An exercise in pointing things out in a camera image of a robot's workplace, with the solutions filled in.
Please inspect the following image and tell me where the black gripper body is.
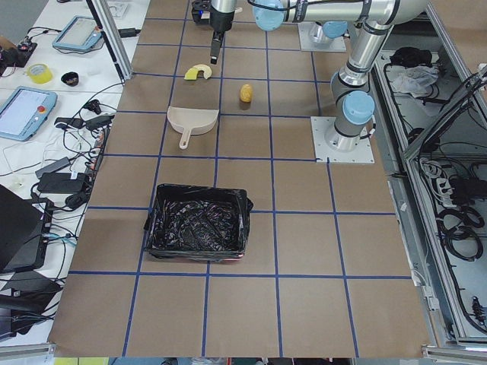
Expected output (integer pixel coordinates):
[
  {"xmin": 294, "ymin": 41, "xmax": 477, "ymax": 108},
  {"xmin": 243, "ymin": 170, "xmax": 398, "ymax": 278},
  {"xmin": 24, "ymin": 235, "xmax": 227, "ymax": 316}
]
[{"xmin": 211, "ymin": 10, "xmax": 233, "ymax": 37}]

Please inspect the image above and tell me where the yellow sponge piece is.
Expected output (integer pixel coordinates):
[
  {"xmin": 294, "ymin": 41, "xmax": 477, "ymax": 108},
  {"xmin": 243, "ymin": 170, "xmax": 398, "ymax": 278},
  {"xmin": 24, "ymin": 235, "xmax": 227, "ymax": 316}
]
[{"xmin": 184, "ymin": 68, "xmax": 199, "ymax": 81}]

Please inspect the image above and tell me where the beige plastic dustpan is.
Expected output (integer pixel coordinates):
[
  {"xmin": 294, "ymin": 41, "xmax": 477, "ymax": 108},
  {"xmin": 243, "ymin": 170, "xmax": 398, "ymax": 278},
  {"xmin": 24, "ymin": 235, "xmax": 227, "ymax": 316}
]
[{"xmin": 167, "ymin": 106, "xmax": 219, "ymax": 150}]

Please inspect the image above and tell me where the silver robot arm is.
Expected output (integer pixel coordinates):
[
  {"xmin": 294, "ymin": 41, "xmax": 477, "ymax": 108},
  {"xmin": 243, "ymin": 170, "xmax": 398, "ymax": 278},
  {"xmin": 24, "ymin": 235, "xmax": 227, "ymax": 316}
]
[
  {"xmin": 249, "ymin": 1, "xmax": 427, "ymax": 152},
  {"xmin": 209, "ymin": 0, "xmax": 237, "ymax": 65}
]

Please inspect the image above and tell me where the bin with black bag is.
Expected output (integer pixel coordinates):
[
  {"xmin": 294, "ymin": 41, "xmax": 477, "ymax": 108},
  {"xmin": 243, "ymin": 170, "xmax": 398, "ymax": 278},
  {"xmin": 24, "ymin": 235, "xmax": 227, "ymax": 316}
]
[{"xmin": 144, "ymin": 183, "xmax": 253, "ymax": 261}]

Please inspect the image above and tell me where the blue teach pendant far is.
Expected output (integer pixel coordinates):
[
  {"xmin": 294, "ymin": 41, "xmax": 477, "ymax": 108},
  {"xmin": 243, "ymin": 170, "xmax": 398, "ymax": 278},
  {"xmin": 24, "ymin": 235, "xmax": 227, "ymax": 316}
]
[{"xmin": 52, "ymin": 15, "xmax": 102, "ymax": 54}]

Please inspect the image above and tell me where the blue teach pendant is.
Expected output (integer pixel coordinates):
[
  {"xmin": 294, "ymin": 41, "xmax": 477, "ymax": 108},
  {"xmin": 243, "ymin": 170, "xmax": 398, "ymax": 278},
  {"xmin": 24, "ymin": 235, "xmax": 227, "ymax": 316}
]
[
  {"xmin": 52, "ymin": 15, "xmax": 102, "ymax": 54},
  {"xmin": 1, "ymin": 86, "xmax": 58, "ymax": 141}
]

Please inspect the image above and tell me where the yellow tape roll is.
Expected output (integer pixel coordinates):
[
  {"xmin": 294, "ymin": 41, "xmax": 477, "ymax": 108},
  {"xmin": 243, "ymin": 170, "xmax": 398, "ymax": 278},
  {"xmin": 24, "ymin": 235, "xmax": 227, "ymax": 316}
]
[{"xmin": 27, "ymin": 63, "xmax": 53, "ymax": 84}]

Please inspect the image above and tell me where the white crumpled cloth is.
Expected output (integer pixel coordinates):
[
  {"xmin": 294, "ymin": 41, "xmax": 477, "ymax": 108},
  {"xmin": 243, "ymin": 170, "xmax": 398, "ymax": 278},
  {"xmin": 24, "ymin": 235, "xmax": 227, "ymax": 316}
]
[{"xmin": 391, "ymin": 65, "xmax": 439, "ymax": 97}]

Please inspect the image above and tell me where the blue teach pendant near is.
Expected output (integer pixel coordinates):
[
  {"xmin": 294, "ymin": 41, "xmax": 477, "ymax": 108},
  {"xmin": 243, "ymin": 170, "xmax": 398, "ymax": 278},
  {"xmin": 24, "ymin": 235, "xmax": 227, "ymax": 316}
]
[{"xmin": 1, "ymin": 86, "xmax": 58, "ymax": 141}]

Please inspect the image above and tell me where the black power adapter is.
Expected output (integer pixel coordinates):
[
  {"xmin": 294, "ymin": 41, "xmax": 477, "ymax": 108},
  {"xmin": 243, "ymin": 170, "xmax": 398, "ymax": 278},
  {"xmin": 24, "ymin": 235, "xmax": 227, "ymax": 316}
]
[{"xmin": 37, "ymin": 172, "xmax": 89, "ymax": 194}]

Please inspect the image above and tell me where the black laptop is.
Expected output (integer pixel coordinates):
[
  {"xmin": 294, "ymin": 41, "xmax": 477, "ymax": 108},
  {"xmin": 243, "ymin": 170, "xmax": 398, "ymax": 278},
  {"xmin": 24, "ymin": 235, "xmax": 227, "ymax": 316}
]
[{"xmin": 1, "ymin": 186, "xmax": 53, "ymax": 274}]

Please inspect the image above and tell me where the aluminium frame post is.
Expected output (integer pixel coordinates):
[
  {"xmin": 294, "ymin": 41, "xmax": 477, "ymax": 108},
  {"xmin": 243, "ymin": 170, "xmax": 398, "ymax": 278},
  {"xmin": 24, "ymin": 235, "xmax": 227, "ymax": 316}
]
[{"xmin": 86, "ymin": 0, "xmax": 132, "ymax": 83}]

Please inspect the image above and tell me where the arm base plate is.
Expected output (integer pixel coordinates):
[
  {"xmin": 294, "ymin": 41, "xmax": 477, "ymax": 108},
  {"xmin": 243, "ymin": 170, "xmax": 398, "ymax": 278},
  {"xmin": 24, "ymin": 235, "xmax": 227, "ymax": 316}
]
[
  {"xmin": 310, "ymin": 116, "xmax": 374, "ymax": 164},
  {"xmin": 298, "ymin": 21, "xmax": 348, "ymax": 52}
]

